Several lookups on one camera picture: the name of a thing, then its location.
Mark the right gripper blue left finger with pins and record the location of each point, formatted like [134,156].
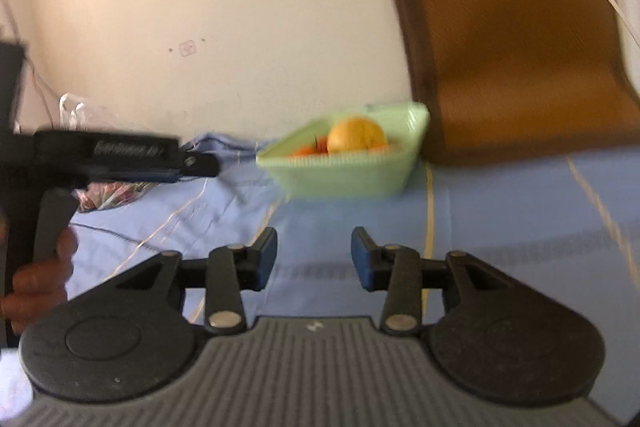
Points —
[232,269]

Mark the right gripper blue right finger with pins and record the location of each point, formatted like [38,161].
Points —
[394,269]

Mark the yellow mango fruit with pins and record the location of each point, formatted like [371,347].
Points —
[353,134]

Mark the person's left hand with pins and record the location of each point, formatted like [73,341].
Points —
[40,286]

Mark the clear plastic bag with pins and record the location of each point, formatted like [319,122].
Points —
[78,113]

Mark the light green ribbed basket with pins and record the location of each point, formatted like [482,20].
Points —
[352,174]

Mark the light blue checked tablecloth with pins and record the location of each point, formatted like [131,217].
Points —
[558,225]

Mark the brown woven seat cushion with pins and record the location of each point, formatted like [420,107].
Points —
[507,80]

